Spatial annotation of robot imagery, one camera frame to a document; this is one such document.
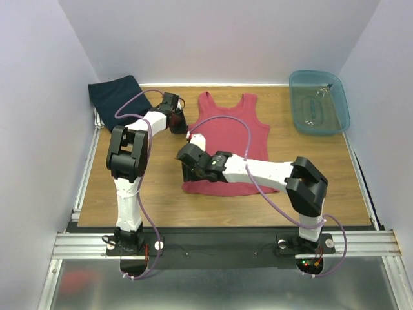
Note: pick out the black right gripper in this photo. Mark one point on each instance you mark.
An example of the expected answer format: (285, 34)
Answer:
(188, 172)

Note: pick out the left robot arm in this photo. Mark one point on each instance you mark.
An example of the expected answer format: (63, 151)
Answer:
(127, 160)

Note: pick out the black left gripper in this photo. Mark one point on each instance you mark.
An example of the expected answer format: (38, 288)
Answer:
(183, 129)

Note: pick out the maroon tank top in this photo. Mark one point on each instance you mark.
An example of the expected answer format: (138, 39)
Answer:
(225, 134)

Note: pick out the folded navy tank top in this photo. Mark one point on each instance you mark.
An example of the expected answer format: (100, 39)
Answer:
(108, 97)

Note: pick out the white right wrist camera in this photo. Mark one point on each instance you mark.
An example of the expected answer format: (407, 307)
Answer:
(197, 139)

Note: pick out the teal plastic bin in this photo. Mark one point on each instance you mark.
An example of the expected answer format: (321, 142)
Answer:
(318, 103)

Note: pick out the aluminium frame rail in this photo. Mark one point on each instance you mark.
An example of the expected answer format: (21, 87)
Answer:
(359, 244)

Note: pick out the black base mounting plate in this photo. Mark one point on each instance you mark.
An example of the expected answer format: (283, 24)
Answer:
(215, 248)

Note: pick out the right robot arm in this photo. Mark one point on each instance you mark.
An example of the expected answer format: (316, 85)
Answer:
(305, 186)

